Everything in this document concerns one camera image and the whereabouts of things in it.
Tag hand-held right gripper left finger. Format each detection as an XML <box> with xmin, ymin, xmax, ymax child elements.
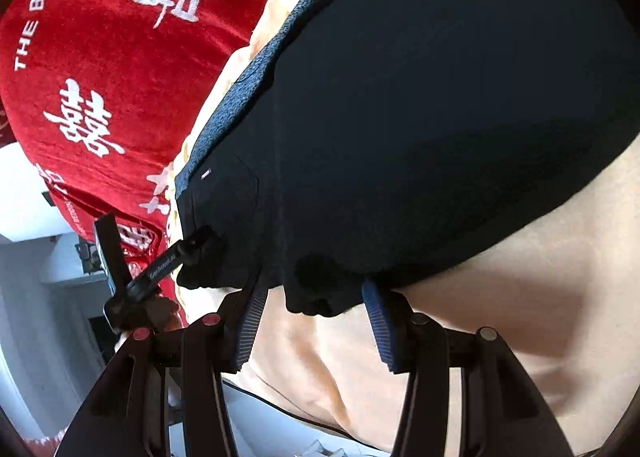
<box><xmin>55</xmin><ymin>281</ymin><xmax>271</xmax><ymax>457</ymax></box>

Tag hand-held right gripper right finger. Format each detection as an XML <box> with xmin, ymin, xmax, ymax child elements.
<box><xmin>361</xmin><ymin>279</ymin><xmax>576</xmax><ymax>457</ymax></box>

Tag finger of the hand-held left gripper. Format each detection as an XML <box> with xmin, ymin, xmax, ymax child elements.
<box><xmin>129</xmin><ymin>224</ymin><xmax>226</xmax><ymax>300</ymax></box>

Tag black pants with grey waistband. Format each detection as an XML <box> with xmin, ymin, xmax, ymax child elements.
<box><xmin>175</xmin><ymin>0</ymin><xmax>640</xmax><ymax>319</ymax></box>

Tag person's left hand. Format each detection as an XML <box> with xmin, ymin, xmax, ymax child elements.
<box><xmin>145</xmin><ymin>297</ymin><xmax>188</xmax><ymax>333</ymax></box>

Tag white shelf unit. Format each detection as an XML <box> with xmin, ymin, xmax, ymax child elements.
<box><xmin>0</xmin><ymin>232</ymin><xmax>120</xmax><ymax>390</ymax></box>

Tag peach bed sheet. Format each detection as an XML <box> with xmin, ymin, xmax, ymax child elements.
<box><xmin>170</xmin><ymin>0</ymin><xmax>640</xmax><ymax>456</ymax></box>

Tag red printed blanket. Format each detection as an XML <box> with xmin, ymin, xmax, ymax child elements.
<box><xmin>0</xmin><ymin>0</ymin><xmax>347</xmax><ymax>329</ymax></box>

